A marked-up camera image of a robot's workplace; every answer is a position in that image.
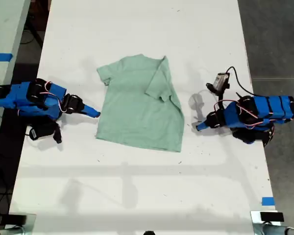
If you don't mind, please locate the pale green T-shirt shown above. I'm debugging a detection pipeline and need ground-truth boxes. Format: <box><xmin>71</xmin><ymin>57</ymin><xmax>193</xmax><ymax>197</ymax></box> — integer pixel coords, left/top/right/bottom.
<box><xmin>96</xmin><ymin>54</ymin><xmax>185</xmax><ymax>153</ymax></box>

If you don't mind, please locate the small blue tape piece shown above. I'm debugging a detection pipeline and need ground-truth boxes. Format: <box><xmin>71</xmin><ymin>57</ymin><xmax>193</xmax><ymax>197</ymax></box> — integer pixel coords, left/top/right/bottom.
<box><xmin>261</xmin><ymin>196</ymin><xmax>276</xmax><ymax>207</ymax></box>

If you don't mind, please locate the pale side table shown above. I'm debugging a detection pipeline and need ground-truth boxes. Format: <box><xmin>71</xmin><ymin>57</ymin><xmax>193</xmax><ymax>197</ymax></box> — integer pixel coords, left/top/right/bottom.
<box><xmin>0</xmin><ymin>0</ymin><xmax>31</xmax><ymax>157</ymax></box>

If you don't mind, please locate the small black box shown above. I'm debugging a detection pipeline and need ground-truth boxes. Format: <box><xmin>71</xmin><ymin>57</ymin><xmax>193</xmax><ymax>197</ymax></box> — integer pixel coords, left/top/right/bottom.
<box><xmin>260</xmin><ymin>211</ymin><xmax>285</xmax><ymax>222</ymax></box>
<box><xmin>8</xmin><ymin>214</ymin><xmax>28</xmax><ymax>225</ymax></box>

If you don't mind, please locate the metal tube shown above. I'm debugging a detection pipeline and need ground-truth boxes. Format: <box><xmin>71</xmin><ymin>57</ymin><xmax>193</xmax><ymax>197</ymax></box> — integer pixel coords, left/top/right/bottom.
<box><xmin>0</xmin><ymin>226</ymin><xmax>24</xmax><ymax>235</ymax></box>
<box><xmin>253</xmin><ymin>223</ymin><xmax>294</xmax><ymax>235</ymax></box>

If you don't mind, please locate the short black camera stalk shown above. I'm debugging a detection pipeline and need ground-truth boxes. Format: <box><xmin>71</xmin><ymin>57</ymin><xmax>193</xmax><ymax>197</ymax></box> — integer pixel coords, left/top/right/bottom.
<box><xmin>213</xmin><ymin>88</ymin><xmax>228</xmax><ymax>108</ymax></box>
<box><xmin>52</xmin><ymin>122</ymin><xmax>63</xmax><ymax>144</ymax></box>

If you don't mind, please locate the grey black camera box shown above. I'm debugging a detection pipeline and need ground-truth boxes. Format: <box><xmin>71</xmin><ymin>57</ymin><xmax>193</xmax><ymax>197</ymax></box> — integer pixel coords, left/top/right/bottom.
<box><xmin>205</xmin><ymin>72</ymin><xmax>231</xmax><ymax>94</ymax></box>

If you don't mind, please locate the black camera cable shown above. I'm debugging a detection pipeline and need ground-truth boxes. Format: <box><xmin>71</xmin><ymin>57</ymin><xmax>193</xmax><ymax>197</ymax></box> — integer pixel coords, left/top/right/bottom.
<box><xmin>226</xmin><ymin>66</ymin><xmax>258</xmax><ymax>96</ymax></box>

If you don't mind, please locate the black camera box white label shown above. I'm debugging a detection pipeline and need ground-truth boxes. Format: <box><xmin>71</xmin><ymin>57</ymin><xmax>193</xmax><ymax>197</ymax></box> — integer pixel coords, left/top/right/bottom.
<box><xmin>28</xmin><ymin>122</ymin><xmax>56</xmax><ymax>141</ymax></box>

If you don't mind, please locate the white corner bracket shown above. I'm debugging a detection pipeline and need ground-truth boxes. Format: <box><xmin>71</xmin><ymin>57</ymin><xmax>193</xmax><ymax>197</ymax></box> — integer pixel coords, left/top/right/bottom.
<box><xmin>250</xmin><ymin>210</ymin><xmax>289</xmax><ymax>231</ymax></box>

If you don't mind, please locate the grey corner bracket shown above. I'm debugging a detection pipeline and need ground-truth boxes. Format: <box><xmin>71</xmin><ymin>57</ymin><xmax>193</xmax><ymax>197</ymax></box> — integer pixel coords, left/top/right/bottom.
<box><xmin>8</xmin><ymin>213</ymin><xmax>37</xmax><ymax>231</ymax></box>

